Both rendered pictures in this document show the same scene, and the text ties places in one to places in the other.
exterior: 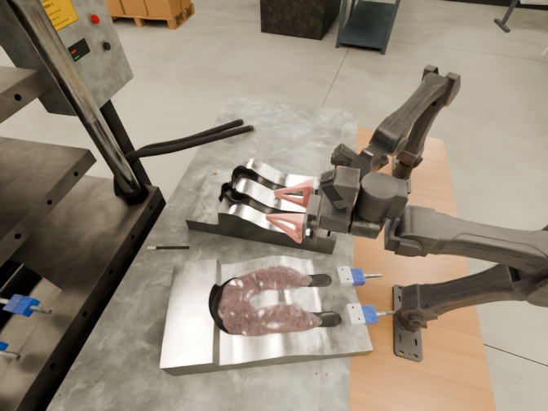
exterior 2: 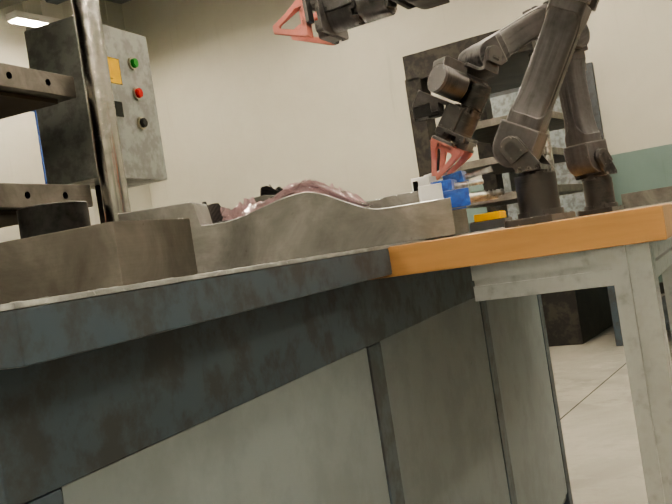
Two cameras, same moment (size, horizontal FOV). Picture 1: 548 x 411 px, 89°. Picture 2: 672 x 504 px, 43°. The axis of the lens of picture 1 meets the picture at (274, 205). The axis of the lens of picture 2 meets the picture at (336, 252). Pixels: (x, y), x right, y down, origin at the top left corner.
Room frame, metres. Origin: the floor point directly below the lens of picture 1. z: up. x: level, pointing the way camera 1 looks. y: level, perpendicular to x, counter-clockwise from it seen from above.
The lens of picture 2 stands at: (-1.09, -0.32, 0.80)
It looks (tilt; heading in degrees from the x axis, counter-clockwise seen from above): 0 degrees down; 11
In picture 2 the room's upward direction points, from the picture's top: 9 degrees counter-clockwise
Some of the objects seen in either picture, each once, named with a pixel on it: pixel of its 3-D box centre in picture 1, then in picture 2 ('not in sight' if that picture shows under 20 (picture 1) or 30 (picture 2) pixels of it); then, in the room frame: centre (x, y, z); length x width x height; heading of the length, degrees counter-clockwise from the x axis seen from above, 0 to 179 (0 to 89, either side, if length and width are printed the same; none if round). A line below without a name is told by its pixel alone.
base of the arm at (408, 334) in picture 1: (411, 315); (538, 197); (0.25, -0.37, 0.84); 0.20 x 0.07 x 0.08; 165
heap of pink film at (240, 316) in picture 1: (268, 298); (295, 199); (0.27, 0.01, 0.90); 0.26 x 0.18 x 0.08; 96
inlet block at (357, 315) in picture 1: (371, 315); (462, 197); (0.25, -0.26, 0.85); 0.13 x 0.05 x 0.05; 96
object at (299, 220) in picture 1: (291, 216); (300, 23); (0.32, -0.03, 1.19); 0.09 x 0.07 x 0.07; 75
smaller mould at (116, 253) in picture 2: not in sight; (89, 261); (-0.16, 0.17, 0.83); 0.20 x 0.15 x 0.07; 78
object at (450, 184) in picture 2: not in sight; (449, 187); (0.52, -0.23, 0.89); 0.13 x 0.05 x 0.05; 79
